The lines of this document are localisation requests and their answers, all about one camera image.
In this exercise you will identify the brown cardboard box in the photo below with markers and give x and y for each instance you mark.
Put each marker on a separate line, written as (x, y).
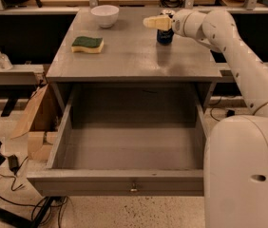
(39, 121)

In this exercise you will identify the blue pepsi can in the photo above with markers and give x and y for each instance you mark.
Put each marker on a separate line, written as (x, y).
(165, 37)

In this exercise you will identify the black power adapter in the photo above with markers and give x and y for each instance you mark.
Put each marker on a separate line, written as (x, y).
(13, 163)
(230, 113)

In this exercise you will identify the black power adapter left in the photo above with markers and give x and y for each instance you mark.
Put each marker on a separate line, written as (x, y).
(13, 163)

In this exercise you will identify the open grey top drawer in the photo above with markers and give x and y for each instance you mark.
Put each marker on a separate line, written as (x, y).
(126, 141)

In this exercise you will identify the grey cabinet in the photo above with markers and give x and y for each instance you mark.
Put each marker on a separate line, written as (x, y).
(130, 54)

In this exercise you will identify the black power adapter right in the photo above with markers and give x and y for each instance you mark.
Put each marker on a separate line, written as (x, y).
(230, 113)

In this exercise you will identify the white ceramic bowl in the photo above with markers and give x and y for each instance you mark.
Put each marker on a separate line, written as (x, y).
(105, 15)

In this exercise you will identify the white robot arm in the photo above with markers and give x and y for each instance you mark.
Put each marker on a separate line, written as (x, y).
(235, 165)

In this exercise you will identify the clear sanitizer bottle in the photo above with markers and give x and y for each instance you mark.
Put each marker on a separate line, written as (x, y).
(5, 62)

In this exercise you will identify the green and yellow sponge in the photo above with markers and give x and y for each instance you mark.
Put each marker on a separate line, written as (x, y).
(87, 44)

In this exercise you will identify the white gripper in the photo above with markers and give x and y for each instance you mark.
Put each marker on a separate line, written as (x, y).
(179, 23)

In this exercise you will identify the grey shelf left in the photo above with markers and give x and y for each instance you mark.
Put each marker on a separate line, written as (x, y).
(23, 75)

